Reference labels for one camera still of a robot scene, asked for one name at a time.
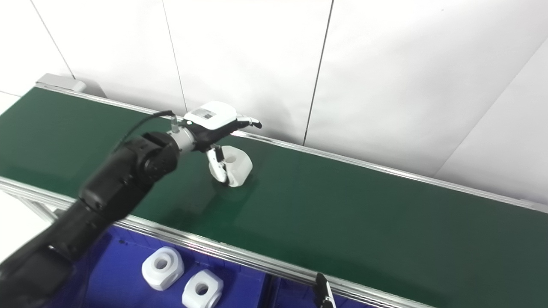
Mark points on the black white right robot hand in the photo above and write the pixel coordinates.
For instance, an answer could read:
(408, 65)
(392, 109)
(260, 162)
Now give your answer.
(323, 293)

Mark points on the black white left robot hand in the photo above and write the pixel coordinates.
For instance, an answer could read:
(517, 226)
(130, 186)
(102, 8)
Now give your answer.
(212, 116)

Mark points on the white plastic part with hole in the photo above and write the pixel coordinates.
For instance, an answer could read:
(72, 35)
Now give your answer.
(162, 267)
(239, 164)
(202, 288)

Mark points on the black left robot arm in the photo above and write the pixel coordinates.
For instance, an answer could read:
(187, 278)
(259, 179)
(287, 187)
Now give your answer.
(107, 188)

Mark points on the blue plastic bin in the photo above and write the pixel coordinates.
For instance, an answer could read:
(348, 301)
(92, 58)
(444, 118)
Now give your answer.
(295, 297)
(120, 273)

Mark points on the green conveyor belt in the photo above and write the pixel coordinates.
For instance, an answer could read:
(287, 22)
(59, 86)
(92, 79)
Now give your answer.
(342, 205)
(257, 265)

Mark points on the grey conveyor end box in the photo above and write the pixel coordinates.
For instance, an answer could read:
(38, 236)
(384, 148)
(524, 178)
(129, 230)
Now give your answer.
(60, 82)

